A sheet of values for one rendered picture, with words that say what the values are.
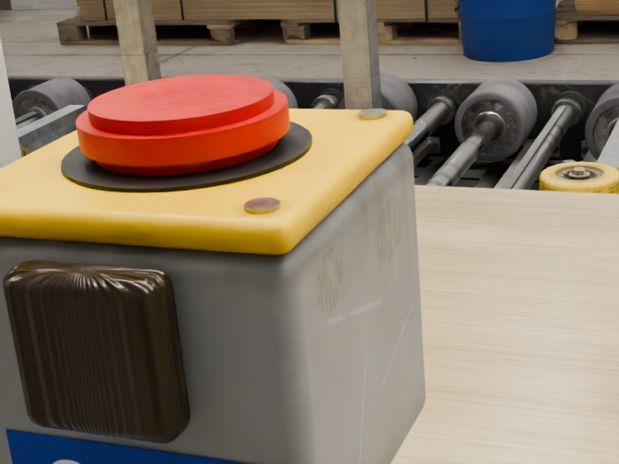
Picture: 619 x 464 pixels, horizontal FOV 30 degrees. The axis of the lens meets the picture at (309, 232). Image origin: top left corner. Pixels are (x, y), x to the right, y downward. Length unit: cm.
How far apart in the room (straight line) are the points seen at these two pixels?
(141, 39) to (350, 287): 129
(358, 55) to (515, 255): 44
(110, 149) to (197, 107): 2
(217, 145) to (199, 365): 4
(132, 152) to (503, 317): 71
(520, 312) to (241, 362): 72
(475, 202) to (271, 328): 97
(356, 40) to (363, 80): 5
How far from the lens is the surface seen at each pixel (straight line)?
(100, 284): 19
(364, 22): 136
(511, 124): 176
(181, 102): 22
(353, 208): 21
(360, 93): 138
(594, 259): 101
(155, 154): 20
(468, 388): 80
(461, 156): 159
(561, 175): 121
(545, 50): 595
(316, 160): 21
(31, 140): 179
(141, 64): 150
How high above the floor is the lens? 128
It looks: 20 degrees down
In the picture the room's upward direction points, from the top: 5 degrees counter-clockwise
